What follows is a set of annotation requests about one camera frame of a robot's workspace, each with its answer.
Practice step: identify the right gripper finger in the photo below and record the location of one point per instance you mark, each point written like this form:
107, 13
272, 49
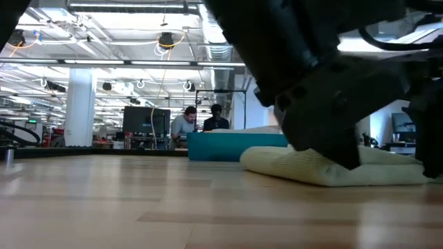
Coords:
328, 121
431, 131

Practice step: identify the green microfiber towel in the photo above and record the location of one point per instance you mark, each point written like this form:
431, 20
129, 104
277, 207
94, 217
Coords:
294, 166

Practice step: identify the grey waffle microfiber towel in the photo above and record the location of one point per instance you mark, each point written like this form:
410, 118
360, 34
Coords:
249, 130

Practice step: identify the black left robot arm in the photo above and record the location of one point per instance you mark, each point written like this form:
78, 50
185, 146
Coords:
10, 17

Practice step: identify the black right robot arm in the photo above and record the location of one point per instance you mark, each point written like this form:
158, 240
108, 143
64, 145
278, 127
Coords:
284, 34

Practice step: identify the black desk-mounted robot arm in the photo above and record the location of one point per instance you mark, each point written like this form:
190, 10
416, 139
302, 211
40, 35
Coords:
369, 140

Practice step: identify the dark desk monitor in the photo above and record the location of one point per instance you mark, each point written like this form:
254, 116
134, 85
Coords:
401, 122

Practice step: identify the grey office desk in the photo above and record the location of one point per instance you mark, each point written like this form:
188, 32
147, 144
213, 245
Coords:
401, 149

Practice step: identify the teal plastic bin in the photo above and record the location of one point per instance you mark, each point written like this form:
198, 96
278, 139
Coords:
225, 147

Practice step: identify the person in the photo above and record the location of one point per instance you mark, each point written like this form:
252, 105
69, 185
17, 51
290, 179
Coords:
216, 121
181, 126

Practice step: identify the black dome fixture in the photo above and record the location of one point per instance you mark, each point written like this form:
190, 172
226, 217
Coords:
166, 39
15, 37

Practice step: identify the black computer monitor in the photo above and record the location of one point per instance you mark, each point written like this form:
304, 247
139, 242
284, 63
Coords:
138, 119

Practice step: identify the white pillar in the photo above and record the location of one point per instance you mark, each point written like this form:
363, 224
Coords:
79, 103

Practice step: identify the green exit sign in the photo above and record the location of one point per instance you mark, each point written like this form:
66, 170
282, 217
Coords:
32, 121

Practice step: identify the black metal rig frame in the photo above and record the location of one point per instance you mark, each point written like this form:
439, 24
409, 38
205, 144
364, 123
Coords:
221, 91

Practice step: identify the black aluminium table frame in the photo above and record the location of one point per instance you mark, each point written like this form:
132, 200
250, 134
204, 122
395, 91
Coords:
104, 152

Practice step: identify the small silver post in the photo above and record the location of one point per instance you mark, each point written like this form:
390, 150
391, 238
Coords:
9, 156

